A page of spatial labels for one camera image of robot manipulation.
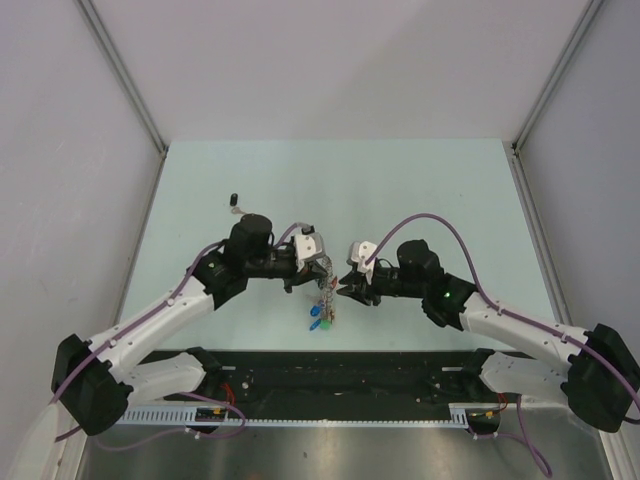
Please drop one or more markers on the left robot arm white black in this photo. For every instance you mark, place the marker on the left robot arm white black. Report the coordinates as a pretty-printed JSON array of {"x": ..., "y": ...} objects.
[{"x": 98, "y": 379}]

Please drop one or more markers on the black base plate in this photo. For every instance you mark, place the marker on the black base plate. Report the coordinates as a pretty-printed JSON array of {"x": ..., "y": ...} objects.
[{"x": 431, "y": 377}]

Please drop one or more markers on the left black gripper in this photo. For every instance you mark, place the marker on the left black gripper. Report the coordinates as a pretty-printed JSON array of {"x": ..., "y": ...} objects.
[{"x": 296, "y": 278}]

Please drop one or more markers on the left aluminium corner post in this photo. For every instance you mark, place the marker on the left aluminium corner post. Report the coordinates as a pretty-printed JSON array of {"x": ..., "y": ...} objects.
[{"x": 104, "y": 41}]

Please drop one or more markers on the right aluminium corner post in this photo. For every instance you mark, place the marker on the right aluminium corner post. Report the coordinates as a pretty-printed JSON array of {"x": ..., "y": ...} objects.
[{"x": 559, "y": 70}]

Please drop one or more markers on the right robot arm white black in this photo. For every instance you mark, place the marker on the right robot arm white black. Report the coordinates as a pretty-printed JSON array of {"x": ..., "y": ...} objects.
[{"x": 593, "y": 372}]

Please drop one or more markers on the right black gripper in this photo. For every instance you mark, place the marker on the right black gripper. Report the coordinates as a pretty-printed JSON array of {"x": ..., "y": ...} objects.
[{"x": 366, "y": 293}]

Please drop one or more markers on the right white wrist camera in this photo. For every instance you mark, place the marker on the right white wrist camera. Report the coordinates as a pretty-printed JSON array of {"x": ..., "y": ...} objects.
[{"x": 360, "y": 257}]

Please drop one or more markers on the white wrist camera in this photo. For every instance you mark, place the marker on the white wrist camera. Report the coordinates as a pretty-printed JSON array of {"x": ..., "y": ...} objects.
[
  {"x": 308, "y": 245},
  {"x": 360, "y": 257}
]

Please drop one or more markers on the silver disc keyring with keys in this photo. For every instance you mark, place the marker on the silver disc keyring with keys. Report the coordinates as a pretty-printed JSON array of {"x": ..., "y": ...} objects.
[{"x": 323, "y": 310}]

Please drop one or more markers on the white slotted cable duct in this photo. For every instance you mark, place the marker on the white slotted cable duct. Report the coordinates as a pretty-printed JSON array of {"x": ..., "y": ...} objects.
[{"x": 184, "y": 415}]

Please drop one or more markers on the key with black tag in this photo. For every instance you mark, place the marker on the key with black tag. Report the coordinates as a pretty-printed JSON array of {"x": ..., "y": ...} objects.
[{"x": 235, "y": 209}]

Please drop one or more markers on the aluminium corner post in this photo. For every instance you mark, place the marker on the aluminium corner post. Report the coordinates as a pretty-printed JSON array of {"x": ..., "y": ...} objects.
[
  {"x": 559, "y": 70},
  {"x": 104, "y": 41}
]

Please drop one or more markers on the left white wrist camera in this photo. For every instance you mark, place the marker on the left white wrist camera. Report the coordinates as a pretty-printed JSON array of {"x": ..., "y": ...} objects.
[{"x": 308, "y": 245}]

